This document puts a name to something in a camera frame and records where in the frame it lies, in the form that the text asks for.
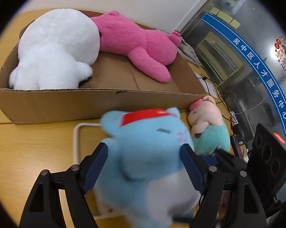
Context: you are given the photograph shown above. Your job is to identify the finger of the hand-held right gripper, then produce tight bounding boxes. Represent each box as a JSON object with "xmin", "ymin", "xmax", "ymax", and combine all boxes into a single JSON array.
[
  {"xmin": 214, "ymin": 148, "xmax": 248, "ymax": 171},
  {"xmin": 200, "ymin": 155, "xmax": 219, "ymax": 165}
]

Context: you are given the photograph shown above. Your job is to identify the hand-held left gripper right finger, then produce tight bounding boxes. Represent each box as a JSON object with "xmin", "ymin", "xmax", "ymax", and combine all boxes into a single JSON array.
[{"xmin": 180, "ymin": 143, "xmax": 269, "ymax": 228}]

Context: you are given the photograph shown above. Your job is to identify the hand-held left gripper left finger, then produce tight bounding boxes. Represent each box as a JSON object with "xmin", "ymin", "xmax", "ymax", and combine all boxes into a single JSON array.
[{"xmin": 19, "ymin": 142, "xmax": 109, "ymax": 228}]

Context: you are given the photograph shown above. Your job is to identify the pink pig plush toy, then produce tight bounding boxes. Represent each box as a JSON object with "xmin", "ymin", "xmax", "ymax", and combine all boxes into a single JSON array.
[{"xmin": 187, "ymin": 95, "xmax": 231, "ymax": 156}]

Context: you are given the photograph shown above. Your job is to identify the blue cat plush toy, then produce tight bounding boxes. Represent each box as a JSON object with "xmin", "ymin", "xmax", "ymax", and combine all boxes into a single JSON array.
[{"xmin": 95, "ymin": 107, "xmax": 203, "ymax": 228}]

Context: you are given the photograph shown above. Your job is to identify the brown cardboard box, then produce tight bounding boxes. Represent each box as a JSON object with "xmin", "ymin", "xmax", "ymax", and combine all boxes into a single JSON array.
[{"xmin": 0, "ymin": 9, "xmax": 208, "ymax": 124}]

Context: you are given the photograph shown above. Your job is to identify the black adapter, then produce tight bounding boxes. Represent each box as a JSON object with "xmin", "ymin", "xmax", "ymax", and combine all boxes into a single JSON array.
[{"xmin": 233, "ymin": 123, "xmax": 246, "ymax": 145}]

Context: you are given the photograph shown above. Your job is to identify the blue banner strip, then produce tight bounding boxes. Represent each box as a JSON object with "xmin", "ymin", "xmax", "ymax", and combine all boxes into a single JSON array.
[{"xmin": 201, "ymin": 12, "xmax": 286, "ymax": 145}]

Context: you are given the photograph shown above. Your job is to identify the red round window sticker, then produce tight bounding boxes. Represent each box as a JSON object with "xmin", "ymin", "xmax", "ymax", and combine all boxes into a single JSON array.
[{"xmin": 273, "ymin": 36, "xmax": 286, "ymax": 73}]

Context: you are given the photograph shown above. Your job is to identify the grey cloth bag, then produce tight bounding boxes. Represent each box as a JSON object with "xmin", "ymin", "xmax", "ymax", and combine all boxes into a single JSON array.
[{"xmin": 177, "ymin": 40, "xmax": 203, "ymax": 67}]

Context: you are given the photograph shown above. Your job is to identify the white plush toy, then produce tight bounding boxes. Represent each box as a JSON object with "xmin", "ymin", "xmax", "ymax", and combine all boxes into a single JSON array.
[{"xmin": 9, "ymin": 8, "xmax": 101, "ymax": 91}]

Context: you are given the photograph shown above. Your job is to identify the row of yellow sticky notes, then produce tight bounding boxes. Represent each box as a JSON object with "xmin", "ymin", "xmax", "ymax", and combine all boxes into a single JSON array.
[{"xmin": 209, "ymin": 7, "xmax": 241, "ymax": 29}]

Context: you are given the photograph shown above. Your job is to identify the white cable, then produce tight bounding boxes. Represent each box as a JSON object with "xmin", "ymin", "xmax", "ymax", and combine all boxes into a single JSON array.
[{"xmin": 73, "ymin": 122, "xmax": 124, "ymax": 220}]

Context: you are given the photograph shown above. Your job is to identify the black cable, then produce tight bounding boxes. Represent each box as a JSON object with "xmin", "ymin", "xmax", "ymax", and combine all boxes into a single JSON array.
[{"xmin": 196, "ymin": 74, "xmax": 229, "ymax": 105}]

